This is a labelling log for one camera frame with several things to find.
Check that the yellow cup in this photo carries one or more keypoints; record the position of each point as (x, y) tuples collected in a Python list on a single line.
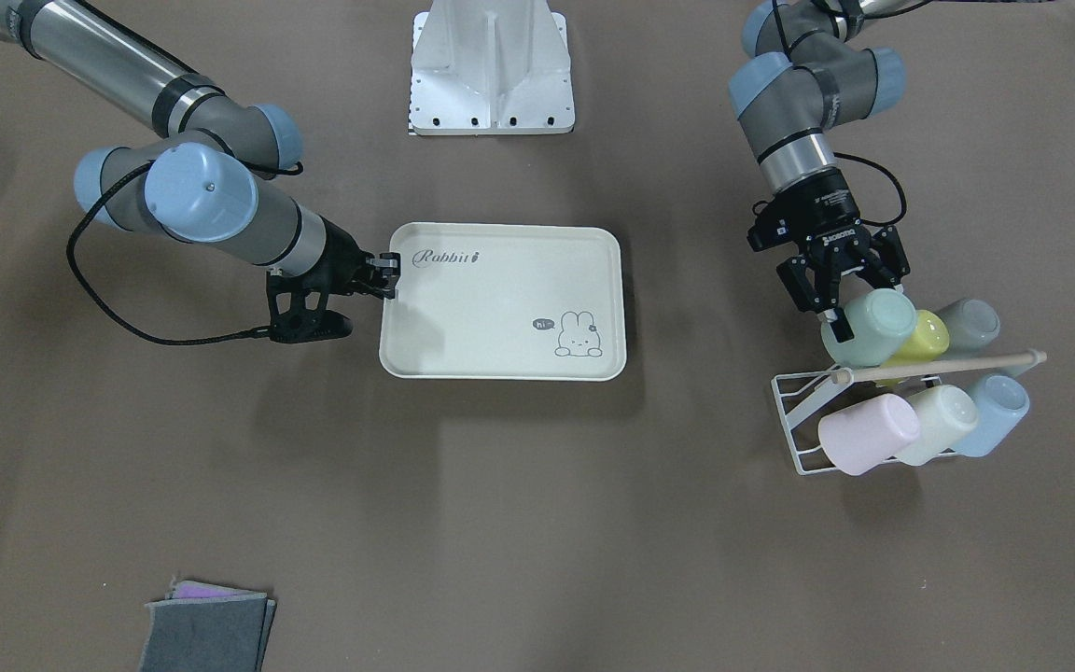
[(929, 340)]

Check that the green cup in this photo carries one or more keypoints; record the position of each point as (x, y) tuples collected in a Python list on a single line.
[(881, 321)]

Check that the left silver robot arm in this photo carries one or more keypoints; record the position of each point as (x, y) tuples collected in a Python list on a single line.
[(801, 80)]

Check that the grey folded cloth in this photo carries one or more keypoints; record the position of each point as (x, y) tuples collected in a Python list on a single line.
[(199, 626)]

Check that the pink cup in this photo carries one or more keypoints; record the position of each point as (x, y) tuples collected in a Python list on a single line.
[(858, 438)]

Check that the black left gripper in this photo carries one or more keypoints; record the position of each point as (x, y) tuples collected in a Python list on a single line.
[(825, 210)]

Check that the white camera pillar base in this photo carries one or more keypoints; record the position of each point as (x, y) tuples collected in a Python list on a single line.
[(490, 68)]

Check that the cream white cup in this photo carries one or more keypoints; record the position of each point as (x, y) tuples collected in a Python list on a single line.
[(947, 414)]

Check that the grey cup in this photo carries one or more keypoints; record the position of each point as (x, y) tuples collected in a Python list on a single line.
[(972, 325)]

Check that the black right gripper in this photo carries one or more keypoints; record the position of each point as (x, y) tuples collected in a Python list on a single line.
[(343, 254)]

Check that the cream rabbit tray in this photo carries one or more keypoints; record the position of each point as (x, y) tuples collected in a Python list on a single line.
[(505, 302)]

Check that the blue cup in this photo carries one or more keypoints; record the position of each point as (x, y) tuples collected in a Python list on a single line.
[(1002, 403)]

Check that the white wire cup rack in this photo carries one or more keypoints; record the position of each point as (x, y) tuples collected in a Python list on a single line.
[(801, 399)]

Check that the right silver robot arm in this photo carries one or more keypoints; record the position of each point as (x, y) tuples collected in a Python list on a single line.
[(207, 180)]

